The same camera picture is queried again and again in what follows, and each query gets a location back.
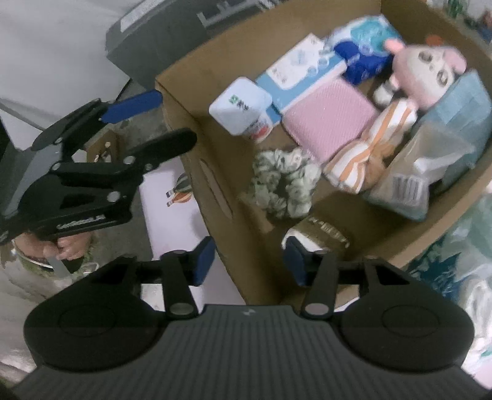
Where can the white plastic bag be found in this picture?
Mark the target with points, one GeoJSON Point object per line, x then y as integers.
{"type": "Point", "coordinates": [458, 266]}

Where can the blue tissue package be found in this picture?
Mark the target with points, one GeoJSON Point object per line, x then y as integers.
{"type": "Point", "coordinates": [360, 43]}

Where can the gold tissue pack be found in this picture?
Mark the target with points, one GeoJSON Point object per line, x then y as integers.
{"type": "Point", "coordinates": [315, 234]}

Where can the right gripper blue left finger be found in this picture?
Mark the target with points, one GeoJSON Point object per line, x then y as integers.
{"type": "Point", "coordinates": [202, 258]}

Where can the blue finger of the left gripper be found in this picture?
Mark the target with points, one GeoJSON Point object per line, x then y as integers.
{"type": "Point", "coordinates": [130, 107]}
{"type": "Point", "coordinates": [151, 154]}

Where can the orange striped plush toy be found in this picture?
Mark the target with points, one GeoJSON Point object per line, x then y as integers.
{"type": "Point", "coordinates": [360, 164]}

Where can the black grey appliance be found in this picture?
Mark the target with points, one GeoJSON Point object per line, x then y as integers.
{"type": "Point", "coordinates": [155, 34]}

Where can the brown cardboard box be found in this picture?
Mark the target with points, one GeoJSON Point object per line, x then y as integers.
{"type": "Point", "coordinates": [220, 165]}

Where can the light blue checked towel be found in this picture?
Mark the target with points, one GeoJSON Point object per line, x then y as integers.
{"type": "Point", "coordinates": [464, 111]}

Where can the pink cloth pad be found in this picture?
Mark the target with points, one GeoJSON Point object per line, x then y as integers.
{"type": "Point", "coordinates": [326, 120]}

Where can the white blue flat box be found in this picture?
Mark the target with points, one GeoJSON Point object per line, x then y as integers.
{"type": "Point", "coordinates": [305, 67]}

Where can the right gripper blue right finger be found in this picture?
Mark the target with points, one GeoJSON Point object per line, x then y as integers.
{"type": "Point", "coordinates": [302, 263]}

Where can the pink plush doll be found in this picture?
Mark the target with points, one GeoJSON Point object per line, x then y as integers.
{"type": "Point", "coordinates": [423, 73]}

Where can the left hand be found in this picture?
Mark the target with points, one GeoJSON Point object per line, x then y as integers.
{"type": "Point", "coordinates": [67, 248]}

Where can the green tie-dye scrunchie cloth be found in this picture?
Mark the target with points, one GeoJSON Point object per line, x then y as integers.
{"type": "Point", "coordinates": [283, 182]}

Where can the white blue tissue pack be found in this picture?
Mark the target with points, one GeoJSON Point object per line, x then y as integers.
{"type": "Point", "coordinates": [241, 110]}

